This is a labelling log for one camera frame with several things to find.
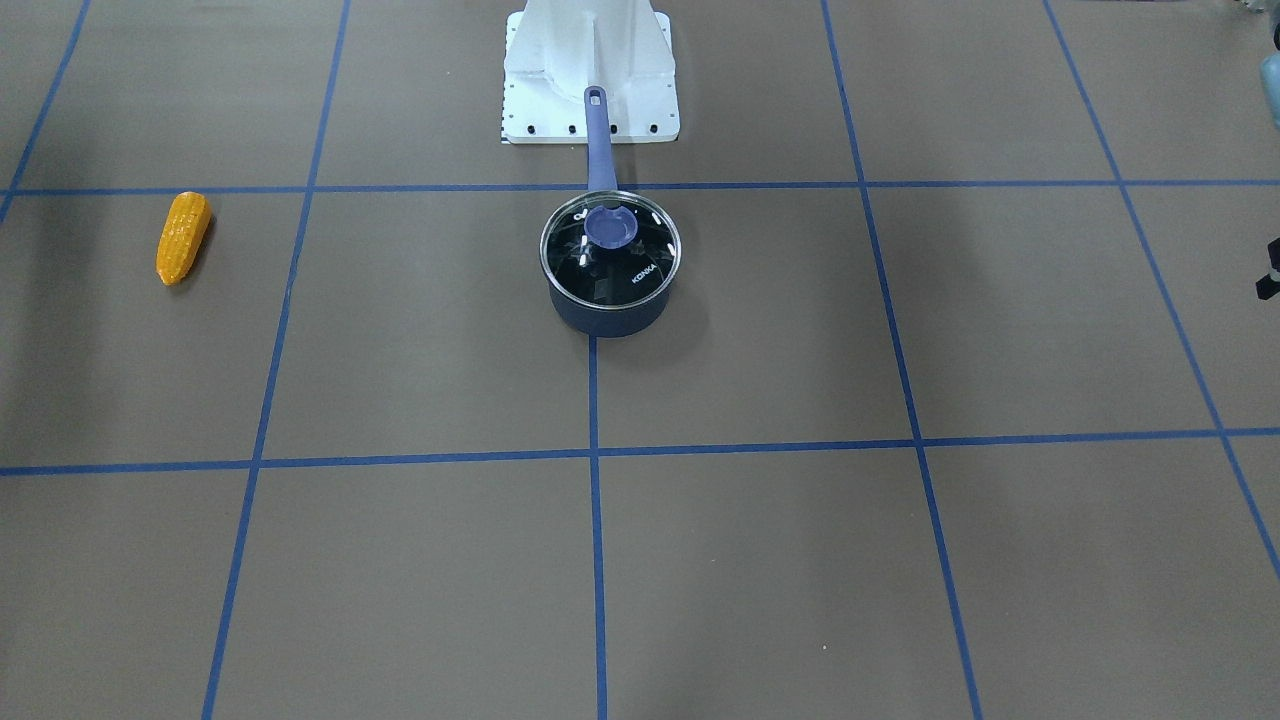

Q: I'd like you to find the yellow corn cob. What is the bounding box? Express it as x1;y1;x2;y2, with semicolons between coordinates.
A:
155;191;212;286

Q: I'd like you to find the glass pot lid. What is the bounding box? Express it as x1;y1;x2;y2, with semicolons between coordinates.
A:
538;190;684;311

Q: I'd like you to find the blue saucepan with handle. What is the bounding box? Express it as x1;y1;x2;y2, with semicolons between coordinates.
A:
539;85;684;338

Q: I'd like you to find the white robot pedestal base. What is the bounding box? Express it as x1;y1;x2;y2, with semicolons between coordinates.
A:
500;1;681;145

